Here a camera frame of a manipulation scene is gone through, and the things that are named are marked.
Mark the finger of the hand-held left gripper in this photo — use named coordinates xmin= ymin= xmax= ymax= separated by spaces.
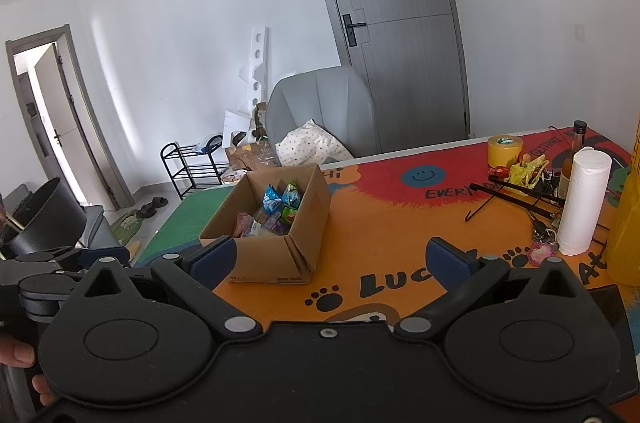
xmin=15 ymin=246 xmax=132 ymax=279

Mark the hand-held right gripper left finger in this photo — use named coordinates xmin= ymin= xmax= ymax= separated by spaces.
xmin=80 ymin=235 xmax=263 ymax=339

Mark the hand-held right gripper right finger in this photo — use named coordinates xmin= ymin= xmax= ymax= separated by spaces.
xmin=395 ymin=237 xmax=586 ymax=339

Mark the brown cardboard box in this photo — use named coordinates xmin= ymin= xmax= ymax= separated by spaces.
xmin=199 ymin=163 xmax=332 ymax=285

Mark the pile of snack packets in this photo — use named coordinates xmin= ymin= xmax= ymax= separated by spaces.
xmin=232 ymin=183 xmax=304 ymax=239

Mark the person's left hand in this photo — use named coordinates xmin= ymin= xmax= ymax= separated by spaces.
xmin=0 ymin=339 xmax=56 ymax=408

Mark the black pot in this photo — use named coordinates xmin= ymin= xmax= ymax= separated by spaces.
xmin=0 ymin=178 xmax=89 ymax=260

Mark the grey upholstered seat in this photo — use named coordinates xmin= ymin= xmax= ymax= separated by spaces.
xmin=75 ymin=204 xmax=121 ymax=255

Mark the black metal hanger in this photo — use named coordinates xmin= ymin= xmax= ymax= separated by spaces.
xmin=465 ymin=175 xmax=567 ymax=223

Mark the key bunch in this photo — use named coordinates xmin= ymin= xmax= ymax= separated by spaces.
xmin=530 ymin=215 xmax=559 ymax=244

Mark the black shoe rack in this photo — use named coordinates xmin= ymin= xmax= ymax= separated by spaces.
xmin=161 ymin=135 xmax=229 ymax=200

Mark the brown paper bag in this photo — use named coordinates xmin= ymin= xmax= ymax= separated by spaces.
xmin=225 ymin=140 xmax=279 ymax=176

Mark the crumpled yellow wrapper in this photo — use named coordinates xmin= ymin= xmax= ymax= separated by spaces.
xmin=507 ymin=155 xmax=550 ymax=190

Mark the yellow tape roll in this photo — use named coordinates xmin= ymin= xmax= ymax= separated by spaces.
xmin=487 ymin=134 xmax=525 ymax=169

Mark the open interior door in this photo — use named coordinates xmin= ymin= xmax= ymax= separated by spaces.
xmin=32 ymin=47 xmax=109 ymax=210

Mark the white paper towel roll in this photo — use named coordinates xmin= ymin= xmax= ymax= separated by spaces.
xmin=556 ymin=148 xmax=614 ymax=257

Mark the glass bottle amber liquid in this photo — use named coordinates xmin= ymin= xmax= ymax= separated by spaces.
xmin=557 ymin=120 xmax=587 ymax=204

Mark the white spotted pillow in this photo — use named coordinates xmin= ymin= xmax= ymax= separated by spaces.
xmin=276 ymin=119 xmax=354 ymax=168

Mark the grey armchair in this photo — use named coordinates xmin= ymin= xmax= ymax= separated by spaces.
xmin=265 ymin=66 xmax=379 ymax=164

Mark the white foam board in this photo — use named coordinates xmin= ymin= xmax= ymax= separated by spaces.
xmin=237 ymin=27 xmax=271 ymax=114

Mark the grey door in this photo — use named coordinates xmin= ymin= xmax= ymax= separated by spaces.
xmin=300 ymin=0 xmax=473 ymax=156

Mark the pink keychain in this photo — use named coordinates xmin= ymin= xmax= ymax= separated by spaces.
xmin=527 ymin=240 xmax=560 ymax=268

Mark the black door handle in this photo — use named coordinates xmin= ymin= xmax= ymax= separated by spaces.
xmin=342 ymin=14 xmax=368 ymax=48

